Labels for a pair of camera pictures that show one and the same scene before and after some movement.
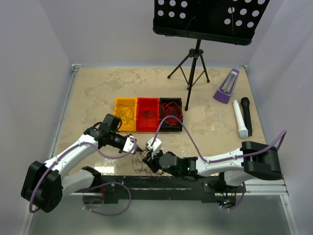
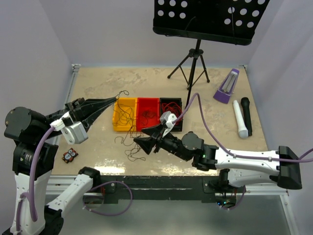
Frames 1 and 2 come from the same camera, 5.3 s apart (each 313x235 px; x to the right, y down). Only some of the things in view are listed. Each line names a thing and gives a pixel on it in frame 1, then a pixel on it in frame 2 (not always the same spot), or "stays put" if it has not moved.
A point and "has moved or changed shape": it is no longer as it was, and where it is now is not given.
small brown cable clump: x=148 y=114 stays put
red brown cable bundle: x=138 y=163 has moved or changed shape
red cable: x=171 y=108 stays put
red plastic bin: x=147 y=114 stays put
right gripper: x=151 y=162 -> x=147 y=143
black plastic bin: x=170 y=106 stays put
